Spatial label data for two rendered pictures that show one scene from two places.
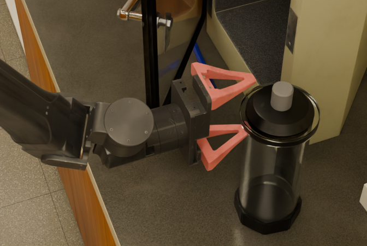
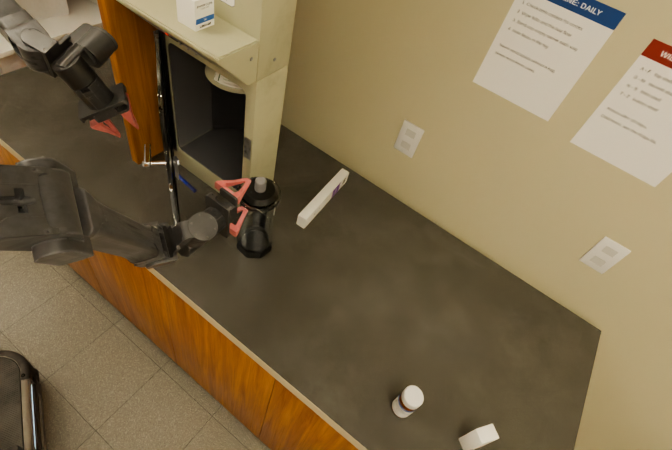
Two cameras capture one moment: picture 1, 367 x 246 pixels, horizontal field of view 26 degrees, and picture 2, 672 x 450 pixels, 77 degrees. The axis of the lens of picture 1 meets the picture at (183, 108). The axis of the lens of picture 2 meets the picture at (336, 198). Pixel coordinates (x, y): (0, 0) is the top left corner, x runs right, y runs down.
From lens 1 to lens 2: 0.26 m
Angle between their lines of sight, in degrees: 31
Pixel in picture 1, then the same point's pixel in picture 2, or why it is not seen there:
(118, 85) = (135, 206)
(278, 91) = (259, 182)
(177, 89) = (212, 198)
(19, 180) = (43, 284)
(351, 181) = (288, 215)
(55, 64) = not seen: hidden behind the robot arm
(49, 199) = (72, 288)
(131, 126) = (205, 228)
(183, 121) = (221, 215)
